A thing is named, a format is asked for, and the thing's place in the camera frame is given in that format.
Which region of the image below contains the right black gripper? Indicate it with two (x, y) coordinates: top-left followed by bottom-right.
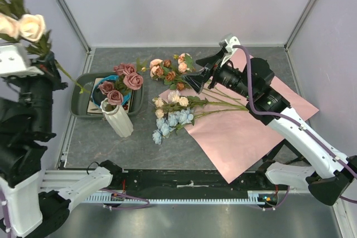
(181, 49), (255, 100)

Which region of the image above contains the large peach peony stem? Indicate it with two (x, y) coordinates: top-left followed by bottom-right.
(136, 53), (196, 75)

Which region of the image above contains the peach flower stem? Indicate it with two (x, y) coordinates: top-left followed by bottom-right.
(152, 91), (248, 119)

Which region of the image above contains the brown orange flower stem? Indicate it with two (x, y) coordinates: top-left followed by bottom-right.
(149, 59), (240, 102)

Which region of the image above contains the cream rose stem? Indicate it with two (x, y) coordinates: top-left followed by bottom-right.
(1, 0), (86, 94)

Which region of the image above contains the dusty pink rose stem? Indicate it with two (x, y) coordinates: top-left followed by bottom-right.
(98, 64), (143, 111)

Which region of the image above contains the purple pink wrapping paper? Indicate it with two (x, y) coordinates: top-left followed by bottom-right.
(185, 50), (319, 183)

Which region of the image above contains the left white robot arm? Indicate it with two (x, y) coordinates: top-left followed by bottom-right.
(1, 52), (123, 237)

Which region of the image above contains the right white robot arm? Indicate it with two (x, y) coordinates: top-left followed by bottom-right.
(183, 46), (356, 206)

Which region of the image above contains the white ribbed ceramic vase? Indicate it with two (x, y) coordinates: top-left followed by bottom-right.
(100, 98), (133, 138)

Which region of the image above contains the dark green plastic tray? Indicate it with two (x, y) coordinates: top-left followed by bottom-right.
(70, 72), (144, 119)

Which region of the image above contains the blue hydrangea stem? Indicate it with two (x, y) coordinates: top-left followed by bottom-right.
(152, 108), (246, 145)

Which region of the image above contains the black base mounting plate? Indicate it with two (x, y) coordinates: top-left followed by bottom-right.
(108, 169), (287, 191)

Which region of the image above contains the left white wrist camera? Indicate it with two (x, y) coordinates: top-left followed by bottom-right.
(0, 43), (44, 78)

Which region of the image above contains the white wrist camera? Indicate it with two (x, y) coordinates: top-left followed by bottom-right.
(219, 33), (240, 67)
(0, 43), (44, 78)

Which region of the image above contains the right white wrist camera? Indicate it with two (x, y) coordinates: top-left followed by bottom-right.
(219, 33), (240, 67)

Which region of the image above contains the light blue cable duct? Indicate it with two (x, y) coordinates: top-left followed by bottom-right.
(83, 191), (278, 205)

